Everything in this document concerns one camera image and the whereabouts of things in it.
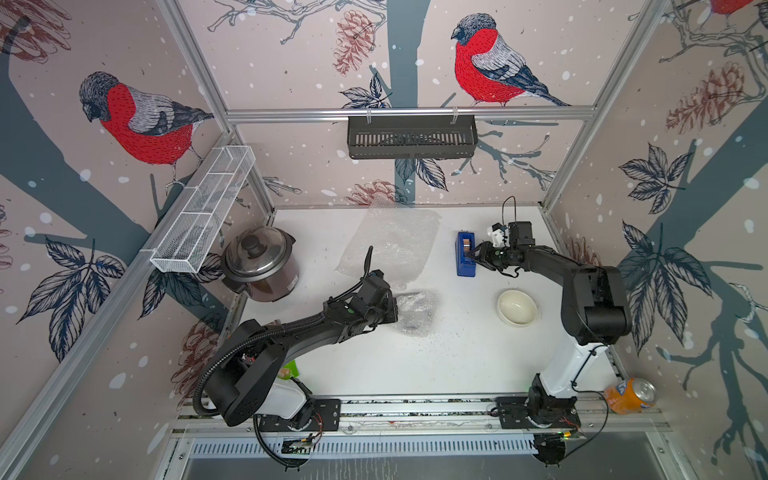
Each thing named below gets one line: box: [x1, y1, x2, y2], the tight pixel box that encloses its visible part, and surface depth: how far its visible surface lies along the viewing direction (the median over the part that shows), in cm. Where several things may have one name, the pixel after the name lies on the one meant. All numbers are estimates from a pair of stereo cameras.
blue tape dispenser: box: [455, 232, 476, 277], surface depth 102 cm
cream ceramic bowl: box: [497, 289, 538, 327], surface depth 91 cm
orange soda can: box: [604, 377, 658, 415], surface depth 70 cm
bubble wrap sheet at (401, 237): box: [335, 199, 442, 290], surface depth 113 cm
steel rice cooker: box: [221, 226, 300, 303], surface depth 87 cm
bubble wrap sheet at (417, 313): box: [395, 291, 439, 337], surface depth 85 cm
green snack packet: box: [278, 360, 300, 381], surface depth 81 cm
